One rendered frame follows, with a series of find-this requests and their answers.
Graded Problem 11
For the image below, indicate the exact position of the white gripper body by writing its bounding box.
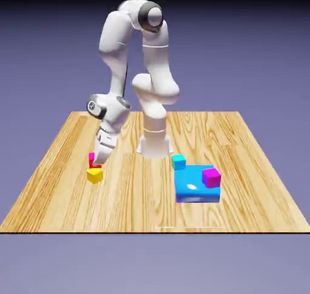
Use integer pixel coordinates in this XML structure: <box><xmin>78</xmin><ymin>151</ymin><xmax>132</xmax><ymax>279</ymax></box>
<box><xmin>92</xmin><ymin>132</ymin><xmax>119</xmax><ymax>166</ymax></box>

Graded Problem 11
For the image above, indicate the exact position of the small red cube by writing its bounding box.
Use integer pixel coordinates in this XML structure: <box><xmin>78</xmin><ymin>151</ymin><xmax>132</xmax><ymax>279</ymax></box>
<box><xmin>88</xmin><ymin>152</ymin><xmax>102</xmax><ymax>170</ymax></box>

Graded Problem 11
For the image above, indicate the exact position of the small yellow cube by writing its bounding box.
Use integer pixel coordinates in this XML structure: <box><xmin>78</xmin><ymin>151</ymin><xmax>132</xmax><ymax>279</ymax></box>
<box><xmin>86</xmin><ymin>168</ymin><xmax>104</xmax><ymax>185</ymax></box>

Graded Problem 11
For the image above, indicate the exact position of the small cyan cube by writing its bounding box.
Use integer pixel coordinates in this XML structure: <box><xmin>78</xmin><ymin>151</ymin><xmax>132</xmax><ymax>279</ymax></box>
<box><xmin>171</xmin><ymin>153</ymin><xmax>187</xmax><ymax>171</ymax></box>

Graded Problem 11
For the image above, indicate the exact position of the small magenta cube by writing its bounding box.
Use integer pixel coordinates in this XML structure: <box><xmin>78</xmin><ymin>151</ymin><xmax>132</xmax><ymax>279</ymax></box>
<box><xmin>202</xmin><ymin>168</ymin><xmax>222</xmax><ymax>189</ymax></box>

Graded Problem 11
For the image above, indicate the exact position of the large blue box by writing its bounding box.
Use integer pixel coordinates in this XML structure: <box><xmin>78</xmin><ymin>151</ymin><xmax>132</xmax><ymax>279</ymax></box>
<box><xmin>173</xmin><ymin>164</ymin><xmax>221</xmax><ymax>204</ymax></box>

